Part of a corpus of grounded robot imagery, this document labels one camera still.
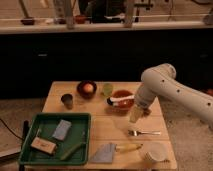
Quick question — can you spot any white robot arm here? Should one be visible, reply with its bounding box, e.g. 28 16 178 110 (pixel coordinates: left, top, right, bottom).
130 63 213 126

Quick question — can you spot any dark grape bunch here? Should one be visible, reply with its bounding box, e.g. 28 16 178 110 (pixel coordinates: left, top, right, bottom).
143 108 151 117

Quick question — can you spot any orange bowl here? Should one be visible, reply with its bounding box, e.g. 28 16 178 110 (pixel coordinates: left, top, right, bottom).
107 90 134 110

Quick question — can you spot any silver fork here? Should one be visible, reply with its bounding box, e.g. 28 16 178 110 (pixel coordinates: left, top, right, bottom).
128 130 161 136

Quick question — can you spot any yellow banana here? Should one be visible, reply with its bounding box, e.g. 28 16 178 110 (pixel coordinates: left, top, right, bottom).
116 144 142 153

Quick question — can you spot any green cup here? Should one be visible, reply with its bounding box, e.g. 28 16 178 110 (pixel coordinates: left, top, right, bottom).
102 83 113 97

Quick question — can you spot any grey cloth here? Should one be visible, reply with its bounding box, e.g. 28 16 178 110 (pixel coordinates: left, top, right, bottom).
89 143 116 164

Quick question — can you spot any orange egg-shaped ball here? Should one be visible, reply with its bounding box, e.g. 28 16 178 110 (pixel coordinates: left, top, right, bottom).
83 83 93 93

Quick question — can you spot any dark red bowl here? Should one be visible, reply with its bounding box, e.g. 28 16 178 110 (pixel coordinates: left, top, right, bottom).
77 80 97 99

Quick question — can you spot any dark metal cup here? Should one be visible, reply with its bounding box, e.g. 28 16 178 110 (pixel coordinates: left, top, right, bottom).
61 94 73 109

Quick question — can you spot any green cucumber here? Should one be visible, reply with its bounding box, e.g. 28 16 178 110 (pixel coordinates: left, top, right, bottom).
60 142 86 160

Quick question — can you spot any grey sponge in tray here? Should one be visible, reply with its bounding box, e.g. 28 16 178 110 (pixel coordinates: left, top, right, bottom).
52 120 71 141

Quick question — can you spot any green plastic tray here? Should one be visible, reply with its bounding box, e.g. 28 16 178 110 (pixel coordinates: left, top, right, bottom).
18 113 91 166

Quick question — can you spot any wooden block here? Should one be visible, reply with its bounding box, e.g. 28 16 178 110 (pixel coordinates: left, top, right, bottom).
31 137 57 154

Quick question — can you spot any red bowl on shelf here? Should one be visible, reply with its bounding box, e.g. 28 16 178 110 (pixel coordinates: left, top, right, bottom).
21 17 35 25

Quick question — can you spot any black cable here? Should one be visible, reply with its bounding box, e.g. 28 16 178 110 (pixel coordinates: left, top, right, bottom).
0 117 24 141

